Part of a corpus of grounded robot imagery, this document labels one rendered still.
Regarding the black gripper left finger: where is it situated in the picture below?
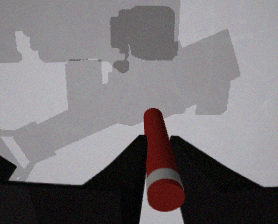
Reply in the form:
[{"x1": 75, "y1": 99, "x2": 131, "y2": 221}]
[{"x1": 0, "y1": 135, "x2": 148, "y2": 224}]

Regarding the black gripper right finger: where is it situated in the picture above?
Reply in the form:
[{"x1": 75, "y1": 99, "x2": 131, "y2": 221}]
[{"x1": 170, "y1": 136, "x2": 278, "y2": 224}]

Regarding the dark red peg with grey band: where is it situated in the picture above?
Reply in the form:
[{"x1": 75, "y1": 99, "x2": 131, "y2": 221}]
[{"x1": 144, "y1": 108, "x2": 185, "y2": 212}]

